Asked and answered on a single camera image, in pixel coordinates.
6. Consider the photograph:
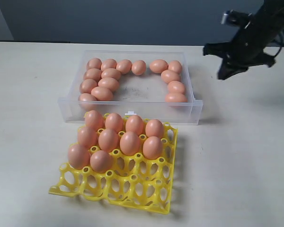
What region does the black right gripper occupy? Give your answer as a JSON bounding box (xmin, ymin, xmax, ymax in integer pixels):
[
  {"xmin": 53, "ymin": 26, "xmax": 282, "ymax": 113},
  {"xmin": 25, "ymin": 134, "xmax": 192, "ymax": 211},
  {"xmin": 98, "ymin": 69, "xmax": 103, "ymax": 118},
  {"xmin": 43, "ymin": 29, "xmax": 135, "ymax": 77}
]
[{"xmin": 203, "ymin": 15, "xmax": 284, "ymax": 80}]

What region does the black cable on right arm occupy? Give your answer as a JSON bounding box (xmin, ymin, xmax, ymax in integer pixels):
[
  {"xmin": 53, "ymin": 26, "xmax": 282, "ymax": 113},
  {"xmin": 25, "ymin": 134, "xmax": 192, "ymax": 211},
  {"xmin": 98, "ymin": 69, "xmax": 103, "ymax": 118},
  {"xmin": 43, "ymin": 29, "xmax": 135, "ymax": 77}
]
[{"xmin": 262, "ymin": 23, "xmax": 284, "ymax": 59}]

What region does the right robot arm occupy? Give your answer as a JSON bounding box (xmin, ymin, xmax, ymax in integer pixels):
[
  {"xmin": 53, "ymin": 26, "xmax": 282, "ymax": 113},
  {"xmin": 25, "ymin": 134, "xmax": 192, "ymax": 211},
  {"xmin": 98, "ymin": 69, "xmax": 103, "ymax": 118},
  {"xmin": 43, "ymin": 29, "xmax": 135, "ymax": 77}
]
[{"xmin": 203, "ymin": 0, "xmax": 284, "ymax": 80}]

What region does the yellow plastic egg tray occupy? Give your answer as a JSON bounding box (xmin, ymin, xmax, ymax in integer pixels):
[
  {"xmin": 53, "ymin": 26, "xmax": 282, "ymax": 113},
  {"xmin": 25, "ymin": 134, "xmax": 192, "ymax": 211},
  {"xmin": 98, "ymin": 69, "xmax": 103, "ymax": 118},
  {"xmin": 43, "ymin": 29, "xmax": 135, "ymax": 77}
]
[{"xmin": 49, "ymin": 114, "xmax": 178, "ymax": 214}]

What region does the clear plastic box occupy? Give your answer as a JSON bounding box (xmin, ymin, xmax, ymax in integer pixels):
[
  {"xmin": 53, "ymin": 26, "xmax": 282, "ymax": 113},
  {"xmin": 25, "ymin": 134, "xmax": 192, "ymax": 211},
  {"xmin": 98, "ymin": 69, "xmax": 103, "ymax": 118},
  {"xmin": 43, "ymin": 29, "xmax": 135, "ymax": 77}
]
[{"xmin": 58, "ymin": 51, "xmax": 203, "ymax": 124}]

